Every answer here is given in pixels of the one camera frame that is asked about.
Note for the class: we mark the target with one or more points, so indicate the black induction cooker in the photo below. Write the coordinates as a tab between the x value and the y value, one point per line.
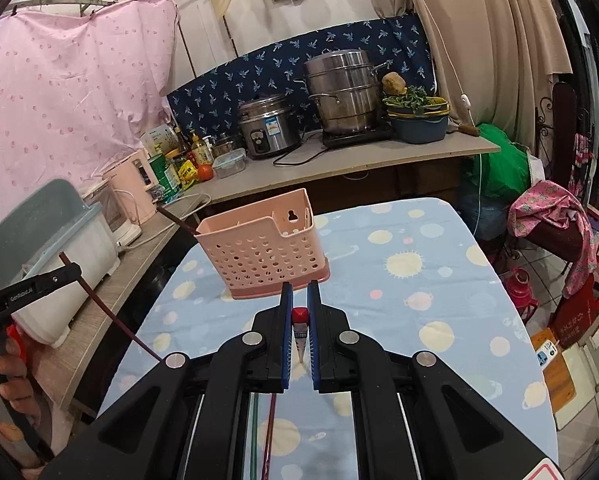
359	139

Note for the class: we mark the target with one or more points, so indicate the green patterned chopstick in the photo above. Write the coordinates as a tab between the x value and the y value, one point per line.
253	435

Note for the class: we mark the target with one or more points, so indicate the white kitchen appliance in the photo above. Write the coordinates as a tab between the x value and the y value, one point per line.
119	215

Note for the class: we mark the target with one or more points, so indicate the white carton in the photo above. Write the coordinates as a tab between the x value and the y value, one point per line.
158	139

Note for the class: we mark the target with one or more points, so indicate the pink thermos jug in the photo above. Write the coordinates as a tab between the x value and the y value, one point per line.
520	292

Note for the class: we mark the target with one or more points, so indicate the green tin can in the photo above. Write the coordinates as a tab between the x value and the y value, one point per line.
164	175

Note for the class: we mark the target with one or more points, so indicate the green leafy vegetables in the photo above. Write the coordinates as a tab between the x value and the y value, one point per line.
409	96

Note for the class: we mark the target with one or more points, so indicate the pink floral cloth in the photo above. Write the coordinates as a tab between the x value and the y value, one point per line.
544	205

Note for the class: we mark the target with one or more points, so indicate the pink perforated utensil basket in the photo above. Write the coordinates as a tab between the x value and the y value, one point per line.
259	255

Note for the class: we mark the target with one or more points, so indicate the blue planet print tablecloth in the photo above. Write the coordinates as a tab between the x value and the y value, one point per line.
404	310

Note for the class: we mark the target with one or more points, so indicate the steel rice cooker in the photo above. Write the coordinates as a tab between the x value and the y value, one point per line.
269	130

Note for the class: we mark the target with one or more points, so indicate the brown wooden cabinet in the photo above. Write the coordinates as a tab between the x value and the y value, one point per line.
379	185

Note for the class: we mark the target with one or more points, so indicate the yellow colander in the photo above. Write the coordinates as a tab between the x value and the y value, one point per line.
442	106

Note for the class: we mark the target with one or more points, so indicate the pink dotted sheet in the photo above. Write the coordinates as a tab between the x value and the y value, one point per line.
54	100

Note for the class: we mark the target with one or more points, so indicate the dark wrought iron frame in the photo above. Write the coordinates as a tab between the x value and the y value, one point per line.
564	125

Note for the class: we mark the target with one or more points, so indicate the clear blue-lidded food container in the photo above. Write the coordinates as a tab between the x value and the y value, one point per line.
229	165

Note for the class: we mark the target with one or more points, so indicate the curved wooden side counter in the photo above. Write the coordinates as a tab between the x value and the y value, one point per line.
109	285

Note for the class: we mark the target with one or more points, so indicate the dark blue basin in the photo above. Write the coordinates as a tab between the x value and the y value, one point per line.
417	130

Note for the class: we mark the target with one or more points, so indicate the white dish box grey lid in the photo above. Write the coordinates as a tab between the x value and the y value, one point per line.
44	260

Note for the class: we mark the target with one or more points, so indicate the light wooden counter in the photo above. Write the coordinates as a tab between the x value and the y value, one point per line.
379	157

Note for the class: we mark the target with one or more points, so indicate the dark red chopstick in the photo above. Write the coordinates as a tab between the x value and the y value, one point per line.
269	435
177	220
109	310

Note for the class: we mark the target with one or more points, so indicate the dark sauce bottle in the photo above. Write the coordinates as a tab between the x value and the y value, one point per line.
181	141

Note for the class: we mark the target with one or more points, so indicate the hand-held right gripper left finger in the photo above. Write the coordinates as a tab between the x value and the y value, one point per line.
288	330

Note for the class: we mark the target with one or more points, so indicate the red tomato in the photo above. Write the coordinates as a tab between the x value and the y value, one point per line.
205	172

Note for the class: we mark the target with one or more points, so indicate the beige curtain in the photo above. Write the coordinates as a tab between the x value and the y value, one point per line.
479	35

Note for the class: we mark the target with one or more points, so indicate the yellow snack packet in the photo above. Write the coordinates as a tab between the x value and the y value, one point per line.
187	176

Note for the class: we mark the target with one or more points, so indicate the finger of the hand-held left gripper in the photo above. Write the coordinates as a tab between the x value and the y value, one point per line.
39	285

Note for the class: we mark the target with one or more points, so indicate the dark red chair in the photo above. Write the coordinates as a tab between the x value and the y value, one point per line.
554	240

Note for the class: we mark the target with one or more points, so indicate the stacked steel steamer pot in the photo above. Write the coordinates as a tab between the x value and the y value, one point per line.
344	95

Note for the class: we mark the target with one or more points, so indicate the yellow pump bottle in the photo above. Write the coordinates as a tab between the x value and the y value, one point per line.
199	150

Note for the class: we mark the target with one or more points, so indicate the small steel lidded pot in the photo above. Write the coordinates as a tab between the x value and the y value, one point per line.
224	146

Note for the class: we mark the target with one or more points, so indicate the person's left hand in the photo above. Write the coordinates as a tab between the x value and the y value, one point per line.
11	367

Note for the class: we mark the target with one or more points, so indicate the red shopping bag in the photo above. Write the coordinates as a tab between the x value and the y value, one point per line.
579	315

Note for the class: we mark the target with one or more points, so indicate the pink kitchen appliance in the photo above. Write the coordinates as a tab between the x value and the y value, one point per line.
132	185

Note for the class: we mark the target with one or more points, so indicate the small red-capped bottle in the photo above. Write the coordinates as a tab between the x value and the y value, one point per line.
301	332

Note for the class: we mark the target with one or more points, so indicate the green plastic bag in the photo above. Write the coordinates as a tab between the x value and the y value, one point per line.
504	160

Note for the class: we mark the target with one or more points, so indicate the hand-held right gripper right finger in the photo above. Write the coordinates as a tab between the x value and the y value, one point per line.
313	330

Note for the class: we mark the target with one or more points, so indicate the brown potato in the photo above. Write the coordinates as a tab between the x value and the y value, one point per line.
393	84

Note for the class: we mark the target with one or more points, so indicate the cardboard box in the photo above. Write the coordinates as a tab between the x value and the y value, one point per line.
554	375

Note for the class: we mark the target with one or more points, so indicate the navy floral cloth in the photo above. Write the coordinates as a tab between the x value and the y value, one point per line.
259	65

